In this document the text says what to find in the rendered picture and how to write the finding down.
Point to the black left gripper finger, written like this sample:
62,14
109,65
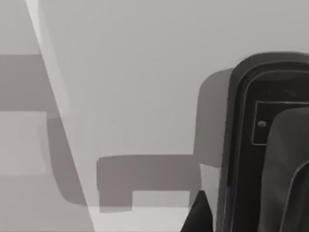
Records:
200,215

